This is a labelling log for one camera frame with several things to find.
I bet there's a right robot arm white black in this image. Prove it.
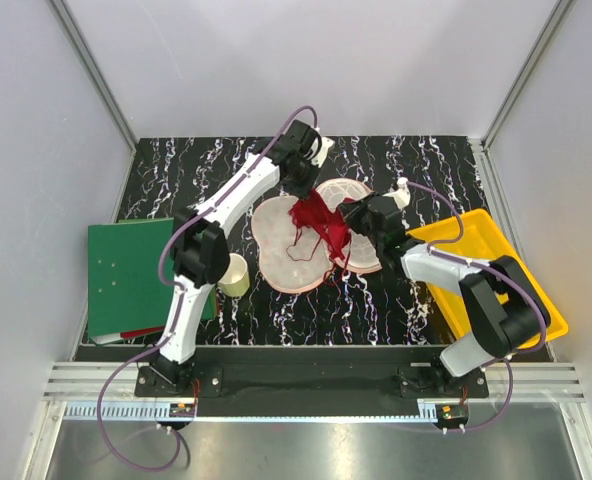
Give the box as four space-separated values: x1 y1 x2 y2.
337 193 550 397

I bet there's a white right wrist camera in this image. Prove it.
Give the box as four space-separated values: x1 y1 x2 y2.
385 177 411 211

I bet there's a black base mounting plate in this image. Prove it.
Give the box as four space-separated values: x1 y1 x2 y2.
66 346 509 419

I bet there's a pink floral mesh laundry bag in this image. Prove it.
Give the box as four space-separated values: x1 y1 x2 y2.
251 195 381 294

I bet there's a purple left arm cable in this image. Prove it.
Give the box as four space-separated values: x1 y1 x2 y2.
96 105 322 473

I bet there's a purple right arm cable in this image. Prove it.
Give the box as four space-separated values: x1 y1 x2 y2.
390 180 550 435

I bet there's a red folder under binder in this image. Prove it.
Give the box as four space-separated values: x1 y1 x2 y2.
119 294 221 341

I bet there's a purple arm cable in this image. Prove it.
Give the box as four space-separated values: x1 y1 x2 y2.
390 180 550 435
96 105 322 473

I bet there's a yellow plastic tray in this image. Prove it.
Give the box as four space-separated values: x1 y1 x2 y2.
410 209 569 341

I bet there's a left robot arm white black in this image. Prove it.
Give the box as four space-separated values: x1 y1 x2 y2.
150 120 334 396

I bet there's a red lace bra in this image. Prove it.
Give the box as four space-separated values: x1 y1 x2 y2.
288 189 352 286

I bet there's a green binder folder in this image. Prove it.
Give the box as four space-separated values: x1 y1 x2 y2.
85 217 217 346

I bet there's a cream ceramic mug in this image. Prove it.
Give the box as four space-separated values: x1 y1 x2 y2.
218 253 250 298

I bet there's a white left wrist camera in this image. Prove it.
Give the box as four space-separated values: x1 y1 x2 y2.
311 133 335 168

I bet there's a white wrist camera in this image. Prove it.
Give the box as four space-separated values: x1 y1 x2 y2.
311 133 335 168
385 177 411 211

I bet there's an aluminium rail frame front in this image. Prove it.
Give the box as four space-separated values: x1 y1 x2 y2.
25 363 592 479

